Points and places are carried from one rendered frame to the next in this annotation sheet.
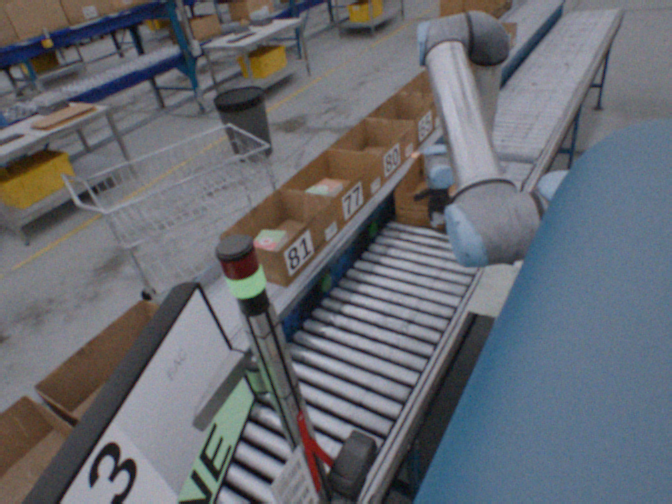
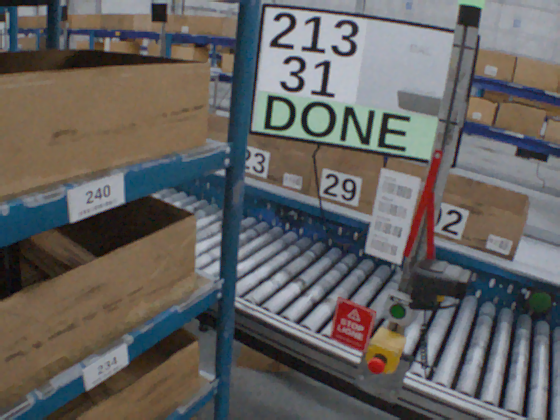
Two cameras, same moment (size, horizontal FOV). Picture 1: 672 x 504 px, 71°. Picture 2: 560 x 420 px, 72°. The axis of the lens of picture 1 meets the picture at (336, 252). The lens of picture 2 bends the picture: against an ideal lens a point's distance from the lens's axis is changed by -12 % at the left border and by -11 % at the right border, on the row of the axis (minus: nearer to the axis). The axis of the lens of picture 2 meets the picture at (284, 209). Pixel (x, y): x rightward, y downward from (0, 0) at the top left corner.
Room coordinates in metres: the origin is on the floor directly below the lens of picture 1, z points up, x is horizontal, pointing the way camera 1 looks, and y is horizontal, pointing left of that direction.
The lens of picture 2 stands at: (0.08, -0.63, 1.48)
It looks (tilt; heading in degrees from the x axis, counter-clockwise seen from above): 23 degrees down; 81
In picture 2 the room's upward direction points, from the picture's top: 7 degrees clockwise
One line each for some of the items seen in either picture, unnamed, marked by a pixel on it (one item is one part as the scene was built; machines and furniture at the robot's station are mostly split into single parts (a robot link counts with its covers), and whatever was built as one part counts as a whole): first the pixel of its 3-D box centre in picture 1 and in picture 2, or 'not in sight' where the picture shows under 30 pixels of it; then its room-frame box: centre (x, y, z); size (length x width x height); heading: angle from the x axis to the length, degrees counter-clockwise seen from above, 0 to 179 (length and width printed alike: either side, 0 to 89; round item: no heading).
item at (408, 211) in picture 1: (437, 189); not in sight; (1.93, -0.53, 0.83); 0.39 x 0.29 x 0.17; 149
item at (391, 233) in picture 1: (432, 243); not in sight; (1.66, -0.43, 0.72); 0.52 x 0.05 x 0.05; 52
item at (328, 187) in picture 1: (323, 195); not in sight; (1.93, 0.01, 0.92); 0.16 x 0.11 x 0.07; 129
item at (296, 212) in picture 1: (282, 233); not in sight; (1.60, 0.20, 0.96); 0.39 x 0.29 x 0.17; 142
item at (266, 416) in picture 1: (300, 433); (478, 346); (0.84, 0.21, 0.72); 0.52 x 0.05 x 0.05; 52
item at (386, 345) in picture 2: not in sight; (399, 358); (0.50, 0.06, 0.84); 0.15 x 0.09 x 0.07; 142
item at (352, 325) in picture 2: not in sight; (363, 330); (0.44, 0.15, 0.85); 0.16 x 0.01 x 0.13; 142
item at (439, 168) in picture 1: (443, 171); not in sight; (1.59, -0.47, 1.11); 0.12 x 0.12 x 0.09; 83
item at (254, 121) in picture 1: (246, 125); not in sight; (4.75, 0.66, 0.32); 0.50 x 0.50 x 0.64
